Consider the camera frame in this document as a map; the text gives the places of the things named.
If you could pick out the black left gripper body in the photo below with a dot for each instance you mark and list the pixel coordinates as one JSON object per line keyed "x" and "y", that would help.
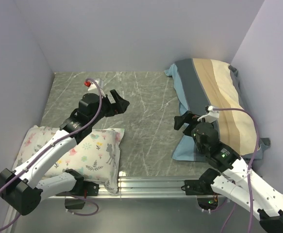
{"x": 108, "y": 109}

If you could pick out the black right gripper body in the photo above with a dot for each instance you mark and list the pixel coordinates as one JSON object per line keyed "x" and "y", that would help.
{"x": 191, "y": 119}

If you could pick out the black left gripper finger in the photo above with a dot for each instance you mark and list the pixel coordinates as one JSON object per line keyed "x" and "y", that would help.
{"x": 122, "y": 105}
{"x": 115, "y": 95}

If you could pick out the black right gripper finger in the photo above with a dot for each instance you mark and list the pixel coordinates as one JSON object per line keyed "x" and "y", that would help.
{"x": 178, "y": 122}
{"x": 182, "y": 129}

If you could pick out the blue beige striped pillowcase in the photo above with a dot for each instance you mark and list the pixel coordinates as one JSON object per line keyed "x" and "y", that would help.
{"x": 203, "y": 82}

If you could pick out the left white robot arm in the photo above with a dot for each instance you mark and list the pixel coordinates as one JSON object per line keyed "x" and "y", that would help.
{"x": 24, "y": 187}

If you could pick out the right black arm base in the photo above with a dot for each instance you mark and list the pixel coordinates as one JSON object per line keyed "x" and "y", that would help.
{"x": 199, "y": 189}

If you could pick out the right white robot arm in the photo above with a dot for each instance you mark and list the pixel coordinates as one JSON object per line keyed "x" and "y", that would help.
{"x": 230, "y": 175}

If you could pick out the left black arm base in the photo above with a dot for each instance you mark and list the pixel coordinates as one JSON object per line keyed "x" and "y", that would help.
{"x": 89, "y": 189}

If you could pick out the floral animal print pillow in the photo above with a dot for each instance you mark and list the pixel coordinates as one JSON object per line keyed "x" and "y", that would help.
{"x": 96, "y": 157}

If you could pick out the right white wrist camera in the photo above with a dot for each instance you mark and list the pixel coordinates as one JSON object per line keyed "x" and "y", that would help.
{"x": 211, "y": 115}

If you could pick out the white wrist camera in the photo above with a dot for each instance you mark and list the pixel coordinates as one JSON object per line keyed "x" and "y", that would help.
{"x": 211, "y": 115}
{"x": 94, "y": 86}

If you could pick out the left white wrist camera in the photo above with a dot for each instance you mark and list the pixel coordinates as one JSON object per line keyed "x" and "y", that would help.
{"x": 94, "y": 86}

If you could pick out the aluminium rail frame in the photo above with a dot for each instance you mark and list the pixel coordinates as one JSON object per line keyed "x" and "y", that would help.
{"x": 142, "y": 205}

